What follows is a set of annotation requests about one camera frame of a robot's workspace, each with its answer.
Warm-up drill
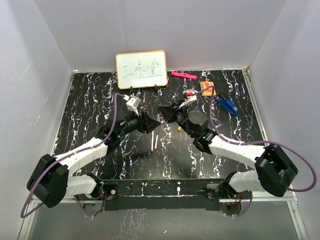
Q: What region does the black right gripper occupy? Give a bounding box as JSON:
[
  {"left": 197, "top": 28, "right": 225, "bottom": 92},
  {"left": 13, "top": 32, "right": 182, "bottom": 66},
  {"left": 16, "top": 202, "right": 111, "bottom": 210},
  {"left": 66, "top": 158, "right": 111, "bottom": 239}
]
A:
[{"left": 158, "top": 100, "right": 196, "bottom": 139}]

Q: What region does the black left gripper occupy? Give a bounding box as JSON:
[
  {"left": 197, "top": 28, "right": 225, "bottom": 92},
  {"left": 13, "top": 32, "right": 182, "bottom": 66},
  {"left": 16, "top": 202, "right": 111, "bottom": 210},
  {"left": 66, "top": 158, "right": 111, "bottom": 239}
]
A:
[{"left": 117, "top": 108, "right": 160, "bottom": 138}]

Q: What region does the yellow whiteboard pen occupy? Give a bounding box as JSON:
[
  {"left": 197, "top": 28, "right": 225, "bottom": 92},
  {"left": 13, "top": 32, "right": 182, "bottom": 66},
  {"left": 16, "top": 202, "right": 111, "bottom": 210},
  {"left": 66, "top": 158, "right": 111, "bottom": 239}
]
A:
[{"left": 151, "top": 131, "right": 154, "bottom": 152}]

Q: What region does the red whiteboard pen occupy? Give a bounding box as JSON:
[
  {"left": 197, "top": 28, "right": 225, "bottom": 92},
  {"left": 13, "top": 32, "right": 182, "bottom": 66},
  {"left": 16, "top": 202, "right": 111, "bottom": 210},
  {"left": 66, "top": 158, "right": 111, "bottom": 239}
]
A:
[{"left": 154, "top": 133, "right": 159, "bottom": 151}]

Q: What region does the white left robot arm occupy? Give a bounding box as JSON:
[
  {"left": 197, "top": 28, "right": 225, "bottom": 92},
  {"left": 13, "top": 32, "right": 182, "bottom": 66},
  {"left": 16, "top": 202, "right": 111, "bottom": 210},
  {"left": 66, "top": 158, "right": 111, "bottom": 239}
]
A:
[{"left": 26, "top": 111, "right": 161, "bottom": 208}]

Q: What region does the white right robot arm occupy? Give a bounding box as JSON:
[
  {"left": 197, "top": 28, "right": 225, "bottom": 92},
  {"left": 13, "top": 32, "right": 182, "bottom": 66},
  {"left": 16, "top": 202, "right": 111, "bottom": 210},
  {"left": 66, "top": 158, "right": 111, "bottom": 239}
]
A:
[{"left": 157, "top": 102, "right": 298, "bottom": 199}]

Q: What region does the orange card pack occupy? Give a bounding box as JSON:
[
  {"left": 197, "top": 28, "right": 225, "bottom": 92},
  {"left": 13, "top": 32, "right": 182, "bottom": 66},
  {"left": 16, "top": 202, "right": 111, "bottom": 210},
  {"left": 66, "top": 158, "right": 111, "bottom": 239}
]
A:
[{"left": 200, "top": 81, "right": 216, "bottom": 97}]

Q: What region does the small framed whiteboard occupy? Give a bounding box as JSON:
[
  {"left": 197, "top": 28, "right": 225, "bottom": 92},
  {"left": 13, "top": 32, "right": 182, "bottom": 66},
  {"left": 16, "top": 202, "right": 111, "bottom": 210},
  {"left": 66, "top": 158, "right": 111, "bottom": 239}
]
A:
[{"left": 115, "top": 50, "right": 168, "bottom": 90}]

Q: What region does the blue stapler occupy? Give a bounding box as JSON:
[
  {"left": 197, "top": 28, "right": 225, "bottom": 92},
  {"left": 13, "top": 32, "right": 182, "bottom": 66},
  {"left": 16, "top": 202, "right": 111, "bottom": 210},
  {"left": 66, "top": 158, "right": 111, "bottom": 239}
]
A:
[{"left": 216, "top": 92, "right": 238, "bottom": 116}]

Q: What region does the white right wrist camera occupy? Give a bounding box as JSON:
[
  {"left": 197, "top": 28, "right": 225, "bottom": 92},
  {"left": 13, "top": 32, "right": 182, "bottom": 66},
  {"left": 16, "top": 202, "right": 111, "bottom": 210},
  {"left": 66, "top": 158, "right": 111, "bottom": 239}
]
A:
[{"left": 180, "top": 89, "right": 197, "bottom": 108}]

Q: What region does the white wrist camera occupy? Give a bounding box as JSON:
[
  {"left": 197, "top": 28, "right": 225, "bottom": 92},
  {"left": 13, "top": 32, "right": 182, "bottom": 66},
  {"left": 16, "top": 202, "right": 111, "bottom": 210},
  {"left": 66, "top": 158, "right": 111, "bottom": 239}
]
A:
[
  {"left": 126, "top": 94, "right": 141, "bottom": 115},
  {"left": 180, "top": 89, "right": 197, "bottom": 108}
]

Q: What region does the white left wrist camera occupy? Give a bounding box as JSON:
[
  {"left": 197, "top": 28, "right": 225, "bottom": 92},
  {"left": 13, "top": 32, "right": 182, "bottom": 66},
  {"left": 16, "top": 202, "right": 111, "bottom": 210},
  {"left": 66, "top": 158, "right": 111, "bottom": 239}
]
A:
[{"left": 126, "top": 94, "right": 141, "bottom": 115}]

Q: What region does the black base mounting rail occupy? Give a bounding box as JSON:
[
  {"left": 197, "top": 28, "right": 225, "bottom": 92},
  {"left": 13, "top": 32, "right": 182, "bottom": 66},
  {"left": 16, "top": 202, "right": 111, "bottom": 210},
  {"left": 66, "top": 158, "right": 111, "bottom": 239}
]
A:
[{"left": 74, "top": 177, "right": 253, "bottom": 212}]

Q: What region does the aluminium frame rail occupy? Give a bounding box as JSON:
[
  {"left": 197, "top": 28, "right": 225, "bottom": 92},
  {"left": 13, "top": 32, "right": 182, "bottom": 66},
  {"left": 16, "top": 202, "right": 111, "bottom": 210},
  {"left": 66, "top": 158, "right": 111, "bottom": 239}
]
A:
[{"left": 242, "top": 69, "right": 308, "bottom": 240}]

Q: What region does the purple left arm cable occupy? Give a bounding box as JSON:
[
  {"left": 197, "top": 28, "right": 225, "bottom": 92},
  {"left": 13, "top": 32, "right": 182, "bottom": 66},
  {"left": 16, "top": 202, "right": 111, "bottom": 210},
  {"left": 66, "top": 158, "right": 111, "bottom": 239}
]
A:
[{"left": 20, "top": 92, "right": 130, "bottom": 218}]

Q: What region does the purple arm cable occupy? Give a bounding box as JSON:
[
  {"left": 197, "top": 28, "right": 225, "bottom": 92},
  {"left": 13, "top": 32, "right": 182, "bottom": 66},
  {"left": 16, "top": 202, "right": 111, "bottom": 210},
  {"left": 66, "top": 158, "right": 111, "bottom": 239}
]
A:
[
  {"left": 20, "top": 92, "right": 130, "bottom": 218},
  {"left": 189, "top": 86, "right": 317, "bottom": 193}
]

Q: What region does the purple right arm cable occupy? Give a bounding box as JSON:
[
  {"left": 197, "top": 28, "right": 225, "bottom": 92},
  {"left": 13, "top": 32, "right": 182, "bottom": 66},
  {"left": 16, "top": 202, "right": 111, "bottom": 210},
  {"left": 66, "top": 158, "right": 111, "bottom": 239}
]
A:
[{"left": 189, "top": 86, "right": 317, "bottom": 193}]

